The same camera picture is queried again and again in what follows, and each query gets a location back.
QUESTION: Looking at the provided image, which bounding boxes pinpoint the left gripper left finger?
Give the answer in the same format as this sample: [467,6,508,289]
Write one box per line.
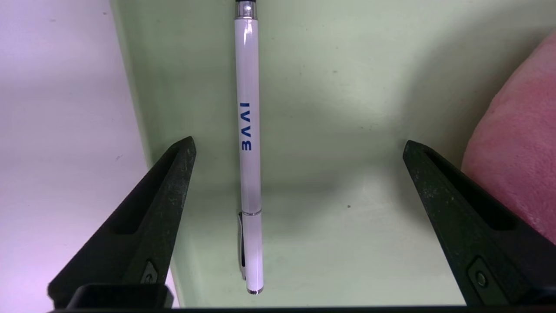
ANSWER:
[48,137,197,308]

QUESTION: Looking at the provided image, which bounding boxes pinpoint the light green plastic tray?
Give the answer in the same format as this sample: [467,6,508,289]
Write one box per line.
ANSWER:
[109,0,556,309]

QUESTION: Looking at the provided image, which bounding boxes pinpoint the pink plush peach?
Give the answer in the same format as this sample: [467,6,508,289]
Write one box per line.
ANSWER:
[460,33,556,244]

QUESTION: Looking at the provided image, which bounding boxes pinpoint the white pen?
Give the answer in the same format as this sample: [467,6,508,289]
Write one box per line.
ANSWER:
[234,0,265,295]

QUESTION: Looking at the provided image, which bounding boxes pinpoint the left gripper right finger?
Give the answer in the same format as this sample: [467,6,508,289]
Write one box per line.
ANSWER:
[403,140,556,307]

